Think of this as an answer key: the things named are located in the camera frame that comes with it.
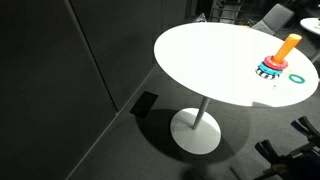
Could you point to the white round table base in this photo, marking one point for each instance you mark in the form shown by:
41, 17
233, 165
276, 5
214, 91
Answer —
200, 140

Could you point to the black blue spring clamp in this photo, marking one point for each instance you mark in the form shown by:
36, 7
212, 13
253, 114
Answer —
305, 126
268, 150

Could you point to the white table pedestal leg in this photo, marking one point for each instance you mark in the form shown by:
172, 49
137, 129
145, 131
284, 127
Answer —
201, 113

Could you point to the grey chair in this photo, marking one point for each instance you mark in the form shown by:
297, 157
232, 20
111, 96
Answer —
275, 16

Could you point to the grey triangular object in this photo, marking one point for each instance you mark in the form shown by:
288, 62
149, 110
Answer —
201, 18

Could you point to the orange stacking peg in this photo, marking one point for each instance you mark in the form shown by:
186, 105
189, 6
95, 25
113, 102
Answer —
286, 46

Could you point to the black metal rack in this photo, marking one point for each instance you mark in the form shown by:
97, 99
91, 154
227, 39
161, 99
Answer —
230, 10

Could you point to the black floor plate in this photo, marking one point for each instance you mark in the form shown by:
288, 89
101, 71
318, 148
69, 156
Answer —
144, 104

